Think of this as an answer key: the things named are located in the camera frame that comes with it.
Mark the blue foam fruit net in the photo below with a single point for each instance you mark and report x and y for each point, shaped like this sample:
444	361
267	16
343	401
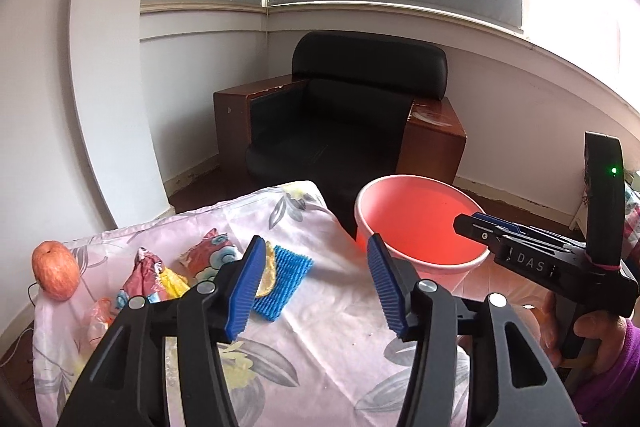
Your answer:
291	271

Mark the yellow plastic wrapper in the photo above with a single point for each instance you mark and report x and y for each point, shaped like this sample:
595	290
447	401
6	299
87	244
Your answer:
174	285

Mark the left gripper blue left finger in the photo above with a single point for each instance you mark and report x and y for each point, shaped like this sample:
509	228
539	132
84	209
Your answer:
243	285

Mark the pink floral tablecloth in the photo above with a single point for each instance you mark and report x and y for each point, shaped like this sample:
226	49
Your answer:
328	360

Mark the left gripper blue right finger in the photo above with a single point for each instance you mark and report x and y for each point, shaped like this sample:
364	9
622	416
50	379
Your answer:
391	281

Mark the crumpled colourful snack wrapper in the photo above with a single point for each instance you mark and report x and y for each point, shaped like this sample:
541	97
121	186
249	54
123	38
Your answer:
204	260

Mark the black leather armchair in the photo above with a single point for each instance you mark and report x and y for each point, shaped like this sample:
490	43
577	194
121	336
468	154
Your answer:
354	107

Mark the pomelo peel piece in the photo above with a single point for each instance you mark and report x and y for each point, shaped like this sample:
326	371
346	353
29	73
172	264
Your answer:
269	276

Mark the pink plastic bucket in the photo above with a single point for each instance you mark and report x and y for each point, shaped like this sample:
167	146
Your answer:
415	218

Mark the red patterned snack wrapper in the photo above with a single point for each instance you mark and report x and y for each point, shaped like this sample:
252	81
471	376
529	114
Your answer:
144	280

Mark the red apple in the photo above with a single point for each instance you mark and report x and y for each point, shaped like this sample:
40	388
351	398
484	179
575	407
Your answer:
55	270

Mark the plaid cloth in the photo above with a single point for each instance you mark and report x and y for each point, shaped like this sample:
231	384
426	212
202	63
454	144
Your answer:
631	220

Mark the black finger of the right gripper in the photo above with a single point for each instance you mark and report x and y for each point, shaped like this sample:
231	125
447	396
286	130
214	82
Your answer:
496	234

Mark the white red crumpled wrapper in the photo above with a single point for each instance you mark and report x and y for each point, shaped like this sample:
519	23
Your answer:
98	320

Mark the purple sleeve right forearm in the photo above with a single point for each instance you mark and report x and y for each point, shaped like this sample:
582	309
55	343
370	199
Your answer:
612	398

